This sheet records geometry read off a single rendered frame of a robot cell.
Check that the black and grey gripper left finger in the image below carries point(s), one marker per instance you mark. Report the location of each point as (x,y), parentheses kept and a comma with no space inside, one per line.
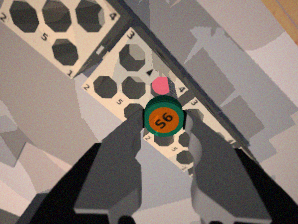
(104,184)

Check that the beige bucket adapter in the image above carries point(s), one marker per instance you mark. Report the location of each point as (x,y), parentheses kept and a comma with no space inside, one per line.
(122,81)
(238,144)
(177,144)
(67,26)

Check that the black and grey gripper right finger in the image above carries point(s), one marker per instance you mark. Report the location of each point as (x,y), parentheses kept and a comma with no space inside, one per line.
(228,185)

